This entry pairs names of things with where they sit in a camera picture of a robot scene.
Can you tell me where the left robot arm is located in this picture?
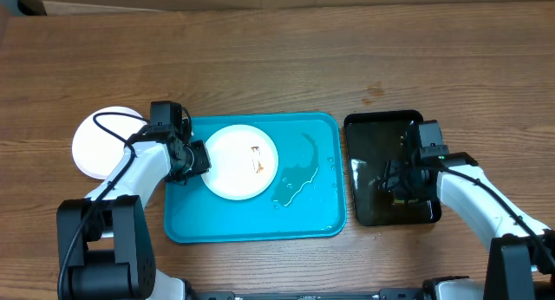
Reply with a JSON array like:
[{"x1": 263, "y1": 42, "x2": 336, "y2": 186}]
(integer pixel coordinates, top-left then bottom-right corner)
[{"x1": 56, "y1": 139, "x2": 210, "y2": 299}]

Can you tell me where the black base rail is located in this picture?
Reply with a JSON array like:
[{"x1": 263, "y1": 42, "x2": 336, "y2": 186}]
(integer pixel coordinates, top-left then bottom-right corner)
[{"x1": 185, "y1": 288, "x2": 432, "y2": 300}]

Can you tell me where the teal plastic serving tray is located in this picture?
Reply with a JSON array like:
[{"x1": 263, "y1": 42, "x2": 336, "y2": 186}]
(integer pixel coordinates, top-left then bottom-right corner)
[{"x1": 164, "y1": 112, "x2": 347, "y2": 244}]

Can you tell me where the green yellow sponge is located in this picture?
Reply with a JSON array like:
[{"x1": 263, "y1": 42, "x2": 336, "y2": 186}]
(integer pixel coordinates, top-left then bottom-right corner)
[{"x1": 392, "y1": 194, "x2": 420, "y2": 205}]

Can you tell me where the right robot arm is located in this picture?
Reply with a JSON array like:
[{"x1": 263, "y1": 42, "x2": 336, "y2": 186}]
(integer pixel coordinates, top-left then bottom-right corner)
[{"x1": 378, "y1": 153, "x2": 554, "y2": 299}]

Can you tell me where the black water tray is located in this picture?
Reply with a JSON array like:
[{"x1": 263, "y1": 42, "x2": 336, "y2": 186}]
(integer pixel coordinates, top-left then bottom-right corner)
[{"x1": 344, "y1": 110, "x2": 441, "y2": 226}]

